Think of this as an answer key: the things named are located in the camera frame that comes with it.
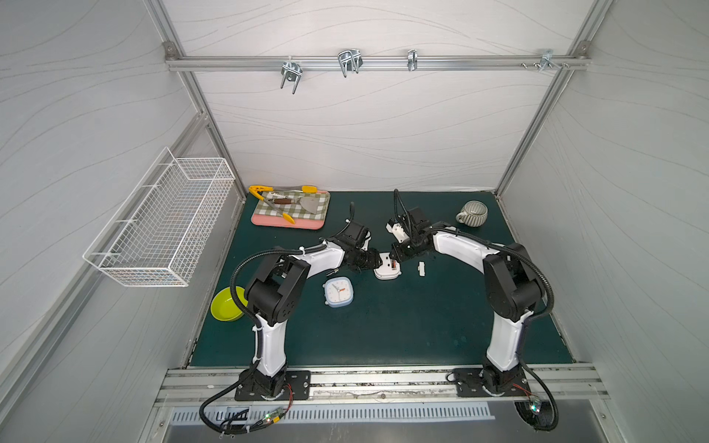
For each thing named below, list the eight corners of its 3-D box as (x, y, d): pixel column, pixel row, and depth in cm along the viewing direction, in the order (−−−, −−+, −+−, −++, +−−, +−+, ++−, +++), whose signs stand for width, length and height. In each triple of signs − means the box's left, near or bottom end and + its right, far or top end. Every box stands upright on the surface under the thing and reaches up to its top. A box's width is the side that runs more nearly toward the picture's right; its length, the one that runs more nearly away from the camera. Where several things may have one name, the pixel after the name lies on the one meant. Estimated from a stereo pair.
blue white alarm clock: (321, 306, 89) (320, 303, 86) (324, 281, 95) (323, 277, 92) (352, 306, 89) (352, 303, 87) (353, 281, 95) (353, 277, 92)
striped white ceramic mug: (454, 227, 112) (460, 214, 106) (458, 209, 119) (463, 195, 113) (479, 234, 110) (487, 221, 104) (482, 215, 117) (489, 202, 110)
